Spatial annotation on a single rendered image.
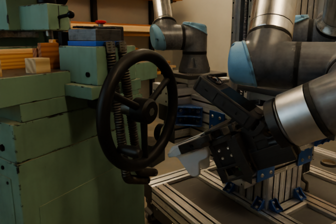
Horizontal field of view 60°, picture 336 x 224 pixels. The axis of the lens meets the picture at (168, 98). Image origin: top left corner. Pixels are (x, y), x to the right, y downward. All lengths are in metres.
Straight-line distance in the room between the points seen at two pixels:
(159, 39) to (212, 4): 3.17
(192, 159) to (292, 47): 0.23
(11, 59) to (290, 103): 0.68
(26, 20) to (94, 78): 0.33
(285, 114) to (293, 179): 1.16
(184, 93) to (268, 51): 0.87
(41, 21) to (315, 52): 0.69
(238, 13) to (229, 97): 0.88
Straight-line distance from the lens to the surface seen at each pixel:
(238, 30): 1.29
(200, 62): 1.36
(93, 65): 0.69
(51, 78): 0.73
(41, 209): 0.79
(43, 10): 0.88
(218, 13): 4.38
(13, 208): 0.79
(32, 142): 0.73
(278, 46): 0.49
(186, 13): 4.71
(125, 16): 4.18
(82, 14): 3.78
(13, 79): 0.68
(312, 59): 0.47
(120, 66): 0.61
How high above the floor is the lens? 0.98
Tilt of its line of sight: 12 degrees down
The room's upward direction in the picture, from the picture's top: straight up
